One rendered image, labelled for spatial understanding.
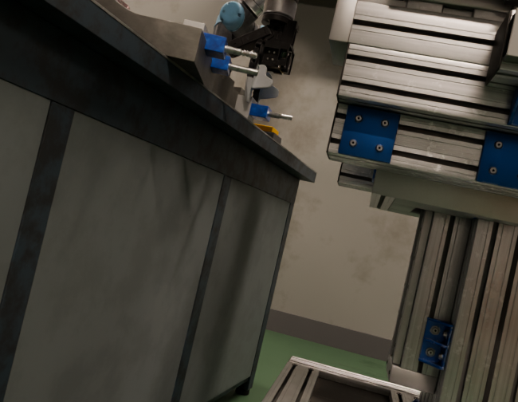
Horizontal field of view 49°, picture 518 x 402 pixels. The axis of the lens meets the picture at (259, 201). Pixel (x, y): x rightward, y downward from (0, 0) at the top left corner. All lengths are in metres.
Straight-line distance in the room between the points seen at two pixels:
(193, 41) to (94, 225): 0.33
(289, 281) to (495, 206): 2.33
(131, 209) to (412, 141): 0.49
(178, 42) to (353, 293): 2.54
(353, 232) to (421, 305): 2.13
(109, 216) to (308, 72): 2.62
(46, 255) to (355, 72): 0.56
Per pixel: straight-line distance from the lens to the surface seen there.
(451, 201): 1.08
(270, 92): 1.38
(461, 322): 1.15
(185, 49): 0.93
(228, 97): 1.35
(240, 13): 1.73
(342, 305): 3.31
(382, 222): 3.30
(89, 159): 0.89
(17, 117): 0.76
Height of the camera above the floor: 0.58
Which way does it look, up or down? 2 degrees up
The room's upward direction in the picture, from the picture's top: 13 degrees clockwise
